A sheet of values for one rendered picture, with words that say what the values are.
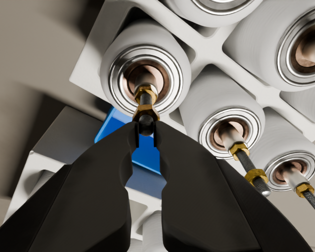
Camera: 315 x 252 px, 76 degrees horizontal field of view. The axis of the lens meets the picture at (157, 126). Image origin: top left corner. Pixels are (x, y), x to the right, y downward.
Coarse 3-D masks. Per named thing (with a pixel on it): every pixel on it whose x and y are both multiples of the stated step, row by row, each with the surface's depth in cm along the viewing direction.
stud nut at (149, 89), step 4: (140, 88) 17; (144, 88) 17; (148, 88) 17; (152, 88) 17; (136, 92) 18; (140, 92) 17; (144, 92) 17; (148, 92) 17; (152, 92) 17; (136, 96) 17; (152, 96) 17; (156, 96) 17; (136, 100) 17; (152, 100) 17; (152, 104) 18
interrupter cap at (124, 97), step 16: (128, 48) 18; (144, 48) 18; (160, 48) 18; (112, 64) 19; (128, 64) 19; (144, 64) 19; (160, 64) 19; (176, 64) 19; (112, 80) 20; (128, 80) 20; (160, 80) 21; (176, 80) 20; (112, 96) 21; (128, 96) 21; (160, 96) 21; (176, 96) 21; (160, 112) 22
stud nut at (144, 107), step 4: (144, 104) 14; (148, 104) 14; (136, 108) 14; (140, 108) 14; (144, 108) 14; (148, 108) 14; (152, 108) 14; (136, 112) 14; (140, 112) 14; (144, 112) 14; (148, 112) 14; (152, 112) 14; (156, 112) 14; (132, 116) 14; (136, 116) 14; (152, 116) 14; (156, 116) 14; (132, 120) 14; (136, 120) 14; (156, 120) 14
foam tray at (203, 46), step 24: (120, 0) 23; (144, 0) 23; (96, 24) 24; (120, 24) 24; (168, 24) 24; (192, 24) 34; (96, 48) 25; (192, 48) 28; (216, 48) 26; (72, 72) 27; (96, 72) 27; (192, 72) 27; (240, 72) 28; (264, 96) 30; (168, 120) 31; (288, 120) 33; (240, 168) 37
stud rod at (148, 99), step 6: (144, 96) 16; (150, 96) 17; (144, 102) 15; (150, 102) 16; (144, 114) 14; (144, 120) 13; (150, 120) 13; (144, 126) 13; (150, 126) 13; (144, 132) 13; (150, 132) 13
